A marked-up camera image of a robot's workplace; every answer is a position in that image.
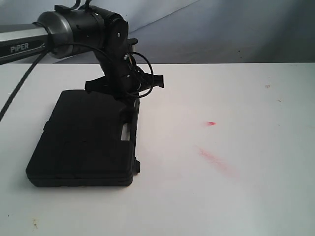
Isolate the white backdrop cloth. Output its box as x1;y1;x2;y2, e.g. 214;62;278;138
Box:
0;0;315;65

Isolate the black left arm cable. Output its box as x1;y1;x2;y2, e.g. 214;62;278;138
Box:
0;43;156;123

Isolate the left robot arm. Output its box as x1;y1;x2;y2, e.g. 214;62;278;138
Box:
0;2;164;99

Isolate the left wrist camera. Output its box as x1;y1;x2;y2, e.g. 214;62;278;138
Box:
127;38;138;52

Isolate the black plastic tool case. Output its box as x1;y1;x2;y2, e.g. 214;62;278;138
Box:
26;89;140;187

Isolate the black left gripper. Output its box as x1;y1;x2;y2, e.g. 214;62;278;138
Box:
85;53;164;100

